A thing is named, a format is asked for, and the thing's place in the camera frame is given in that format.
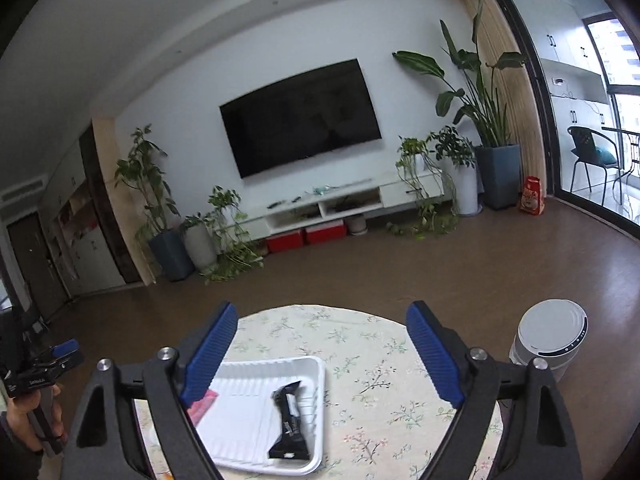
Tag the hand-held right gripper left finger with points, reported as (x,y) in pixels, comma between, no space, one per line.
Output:
(210,355)

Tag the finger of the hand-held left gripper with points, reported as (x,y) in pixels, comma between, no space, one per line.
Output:
(71,361)
(65,346)

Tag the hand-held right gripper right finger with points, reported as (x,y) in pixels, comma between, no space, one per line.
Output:
(435,355)

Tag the white plastic tray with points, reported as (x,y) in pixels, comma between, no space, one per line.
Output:
(240,410)

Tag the person's left hand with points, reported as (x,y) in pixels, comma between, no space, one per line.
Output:
(17,420)

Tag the pink snack packet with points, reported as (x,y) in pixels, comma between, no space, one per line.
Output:
(205,405)

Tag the floral tablecloth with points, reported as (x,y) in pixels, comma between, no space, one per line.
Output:
(360,355)

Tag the dark entry door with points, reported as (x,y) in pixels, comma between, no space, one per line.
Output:
(35,265)

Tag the tall hallway cabinet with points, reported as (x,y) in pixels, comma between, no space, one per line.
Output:
(90,255)

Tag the black snack packet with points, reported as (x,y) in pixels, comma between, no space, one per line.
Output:
(290,425)

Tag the tall leafy plant, dark pot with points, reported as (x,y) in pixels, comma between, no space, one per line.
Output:
(170,255)

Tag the trailing plant, grey ribbed pot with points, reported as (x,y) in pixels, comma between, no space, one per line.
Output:
(200,247)

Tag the small white plant pot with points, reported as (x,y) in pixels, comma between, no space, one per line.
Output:
(356,225)

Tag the white television cabinet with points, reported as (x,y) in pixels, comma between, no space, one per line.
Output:
(400,195)

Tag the bushy plant, tall white pot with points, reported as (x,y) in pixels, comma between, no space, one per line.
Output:
(465,190)

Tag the red printed bag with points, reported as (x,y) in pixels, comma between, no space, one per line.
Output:
(532,197)

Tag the large-leaf plant, blue-grey pot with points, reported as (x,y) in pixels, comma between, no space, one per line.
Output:
(497,175)

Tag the trailing vine plant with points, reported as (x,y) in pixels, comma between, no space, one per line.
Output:
(415,160)

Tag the teal object on cabinet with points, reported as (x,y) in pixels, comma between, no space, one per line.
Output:
(322,190)

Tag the black balcony chair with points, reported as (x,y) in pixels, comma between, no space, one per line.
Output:
(582,140)

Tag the teal cushion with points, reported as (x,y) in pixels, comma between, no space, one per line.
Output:
(605,154)

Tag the beige curtain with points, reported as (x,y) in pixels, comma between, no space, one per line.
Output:
(500,35)

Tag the white balcony cabinet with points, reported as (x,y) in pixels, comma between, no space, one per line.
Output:
(565,35)

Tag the black wall television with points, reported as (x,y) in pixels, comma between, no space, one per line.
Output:
(300,120)

